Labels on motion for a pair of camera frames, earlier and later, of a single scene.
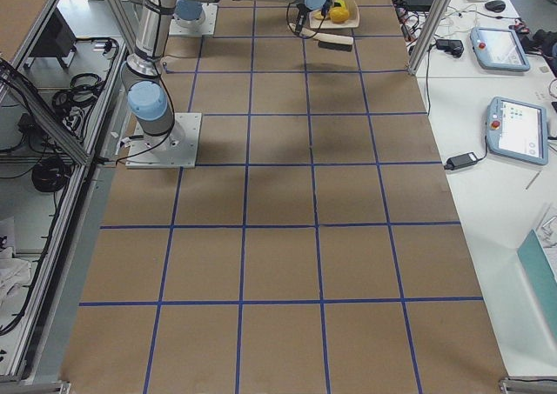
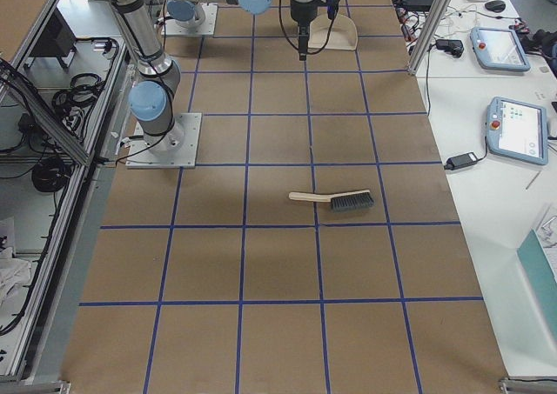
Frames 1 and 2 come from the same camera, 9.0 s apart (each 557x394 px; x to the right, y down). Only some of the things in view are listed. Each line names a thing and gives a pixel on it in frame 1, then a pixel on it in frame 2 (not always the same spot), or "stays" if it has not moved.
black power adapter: [460, 161] stays
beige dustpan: [352, 22] → [343, 33]
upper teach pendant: [517, 130] stays
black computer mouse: [495, 5] stays
